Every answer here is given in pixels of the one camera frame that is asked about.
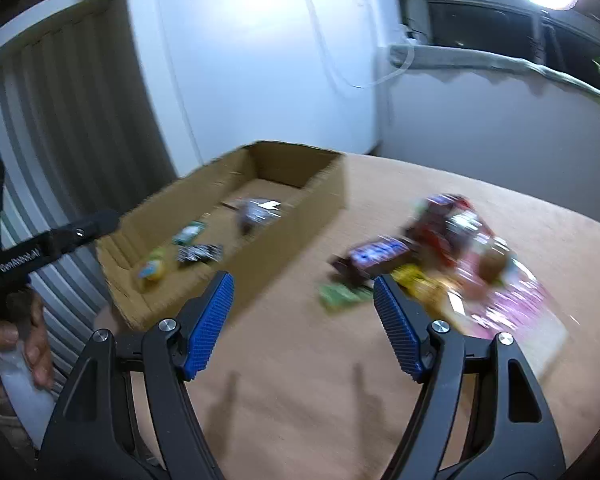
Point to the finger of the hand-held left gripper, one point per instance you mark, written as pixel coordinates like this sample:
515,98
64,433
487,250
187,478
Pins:
87,227

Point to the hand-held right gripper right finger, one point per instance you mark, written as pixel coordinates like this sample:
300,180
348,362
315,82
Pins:
395,320

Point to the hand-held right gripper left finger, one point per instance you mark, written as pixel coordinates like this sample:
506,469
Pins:
212,320

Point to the yellow candy packet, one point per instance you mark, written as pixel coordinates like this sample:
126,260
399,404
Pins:
415,280

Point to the blue candy bar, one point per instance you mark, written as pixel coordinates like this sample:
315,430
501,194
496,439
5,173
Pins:
375,255

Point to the red snack bag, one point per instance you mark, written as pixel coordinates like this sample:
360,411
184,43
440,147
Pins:
445,230

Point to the cardboard box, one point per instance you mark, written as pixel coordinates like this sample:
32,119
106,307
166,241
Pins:
290,240

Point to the clear pink-label snack package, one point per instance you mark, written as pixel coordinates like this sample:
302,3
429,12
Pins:
510,300

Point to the person's left hand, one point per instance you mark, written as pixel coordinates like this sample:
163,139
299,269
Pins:
32,340

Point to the black snack packet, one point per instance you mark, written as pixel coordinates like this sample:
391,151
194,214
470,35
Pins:
200,252

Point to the yellow snack packet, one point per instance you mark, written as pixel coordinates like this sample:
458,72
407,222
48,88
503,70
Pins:
152,265

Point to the small green snack packet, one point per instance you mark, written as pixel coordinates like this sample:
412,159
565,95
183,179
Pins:
189,232

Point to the grey ribbed panel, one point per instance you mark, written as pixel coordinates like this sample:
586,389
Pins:
55,135

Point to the dark purple snack bag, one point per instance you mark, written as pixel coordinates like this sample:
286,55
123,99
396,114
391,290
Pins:
255,212

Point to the white refrigerator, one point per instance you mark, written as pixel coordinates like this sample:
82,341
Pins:
255,60

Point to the grey windowsill cloth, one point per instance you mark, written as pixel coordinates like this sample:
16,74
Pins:
480,57

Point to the dark window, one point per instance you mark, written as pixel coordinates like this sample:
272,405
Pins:
480,25

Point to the black tripod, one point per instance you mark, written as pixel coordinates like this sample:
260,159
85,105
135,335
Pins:
541,35

